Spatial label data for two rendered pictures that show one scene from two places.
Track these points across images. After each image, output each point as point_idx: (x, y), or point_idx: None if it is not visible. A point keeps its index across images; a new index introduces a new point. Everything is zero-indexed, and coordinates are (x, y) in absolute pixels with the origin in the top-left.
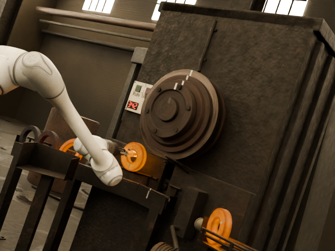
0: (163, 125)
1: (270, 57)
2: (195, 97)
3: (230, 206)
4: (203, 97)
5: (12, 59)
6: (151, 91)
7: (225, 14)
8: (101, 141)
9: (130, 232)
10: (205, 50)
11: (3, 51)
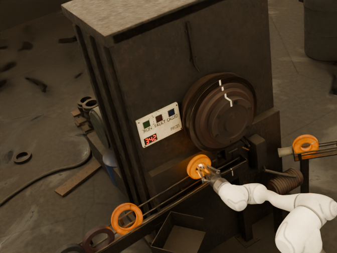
0: (233, 132)
1: (246, 21)
2: (240, 96)
3: (270, 127)
4: (243, 91)
5: (318, 224)
6: (192, 120)
7: (190, 9)
8: (236, 186)
9: (214, 199)
10: (193, 51)
11: (310, 229)
